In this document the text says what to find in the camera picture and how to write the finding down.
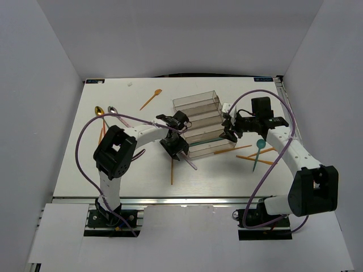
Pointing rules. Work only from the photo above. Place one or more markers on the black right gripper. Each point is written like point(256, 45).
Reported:
point(232, 127)

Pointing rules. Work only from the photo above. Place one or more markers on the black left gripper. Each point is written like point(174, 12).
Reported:
point(182, 145)

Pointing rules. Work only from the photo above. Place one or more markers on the teal plastic knife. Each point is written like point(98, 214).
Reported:
point(206, 141)

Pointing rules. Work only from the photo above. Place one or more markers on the silver knife pink handle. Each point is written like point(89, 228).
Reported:
point(185, 157)

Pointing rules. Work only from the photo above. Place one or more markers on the silver spoon pink handle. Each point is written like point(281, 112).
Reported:
point(122, 119)

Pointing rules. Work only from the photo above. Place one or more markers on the black knife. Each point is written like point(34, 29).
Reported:
point(138, 155)

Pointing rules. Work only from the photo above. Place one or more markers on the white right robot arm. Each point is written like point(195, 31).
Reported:
point(314, 188)

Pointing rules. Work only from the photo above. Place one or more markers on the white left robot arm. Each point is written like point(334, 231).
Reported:
point(115, 153)

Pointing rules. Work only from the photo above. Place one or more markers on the teal plastic spoon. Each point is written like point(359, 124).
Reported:
point(260, 145)

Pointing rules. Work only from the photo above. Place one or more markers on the clear tiered utensil organizer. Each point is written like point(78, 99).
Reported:
point(204, 111)

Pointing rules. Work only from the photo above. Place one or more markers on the orange plastic spoon right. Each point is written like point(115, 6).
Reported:
point(262, 152)

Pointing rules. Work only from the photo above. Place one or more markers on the orange plastic spoon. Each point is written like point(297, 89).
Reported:
point(156, 93)
point(262, 152)

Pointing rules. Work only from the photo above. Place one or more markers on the orange plastic spoon far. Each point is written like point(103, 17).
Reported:
point(156, 93)

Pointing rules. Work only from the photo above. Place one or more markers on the orange plastic fork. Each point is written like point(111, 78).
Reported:
point(102, 132)

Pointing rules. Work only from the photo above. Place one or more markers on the gold metal spoon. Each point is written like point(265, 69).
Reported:
point(99, 111)

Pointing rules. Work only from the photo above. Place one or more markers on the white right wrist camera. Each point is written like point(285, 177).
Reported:
point(228, 111)

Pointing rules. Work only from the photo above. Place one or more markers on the aluminium table rail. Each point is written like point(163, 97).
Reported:
point(292, 119)

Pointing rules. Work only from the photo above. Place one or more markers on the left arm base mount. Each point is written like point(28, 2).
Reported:
point(101, 222)

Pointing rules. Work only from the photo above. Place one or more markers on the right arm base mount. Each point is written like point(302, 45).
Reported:
point(266, 218)

